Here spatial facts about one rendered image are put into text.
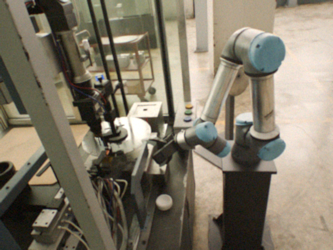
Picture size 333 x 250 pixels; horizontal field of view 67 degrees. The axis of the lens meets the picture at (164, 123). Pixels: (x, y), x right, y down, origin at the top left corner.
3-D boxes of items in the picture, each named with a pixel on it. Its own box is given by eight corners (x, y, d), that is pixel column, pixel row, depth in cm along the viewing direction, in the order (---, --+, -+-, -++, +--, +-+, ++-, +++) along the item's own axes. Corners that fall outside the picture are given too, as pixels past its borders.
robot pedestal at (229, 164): (266, 218, 181) (278, 131, 142) (279, 275, 148) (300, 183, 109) (209, 215, 189) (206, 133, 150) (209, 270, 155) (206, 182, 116)
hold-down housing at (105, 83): (109, 117, 112) (97, 74, 101) (119, 117, 110) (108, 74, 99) (103, 123, 108) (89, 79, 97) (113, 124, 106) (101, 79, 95)
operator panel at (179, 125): (180, 122, 163) (178, 101, 155) (197, 122, 161) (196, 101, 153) (176, 149, 139) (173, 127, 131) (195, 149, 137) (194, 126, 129)
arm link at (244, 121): (250, 129, 130) (252, 106, 123) (267, 144, 119) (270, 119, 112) (230, 135, 128) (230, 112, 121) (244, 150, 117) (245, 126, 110)
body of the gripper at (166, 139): (173, 148, 116) (192, 141, 108) (163, 159, 110) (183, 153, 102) (163, 135, 115) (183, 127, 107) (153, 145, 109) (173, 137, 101)
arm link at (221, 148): (223, 134, 110) (206, 123, 105) (236, 149, 101) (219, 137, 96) (211, 147, 112) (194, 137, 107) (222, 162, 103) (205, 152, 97)
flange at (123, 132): (132, 135, 120) (131, 131, 118) (110, 144, 115) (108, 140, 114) (122, 126, 128) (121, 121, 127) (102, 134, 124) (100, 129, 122)
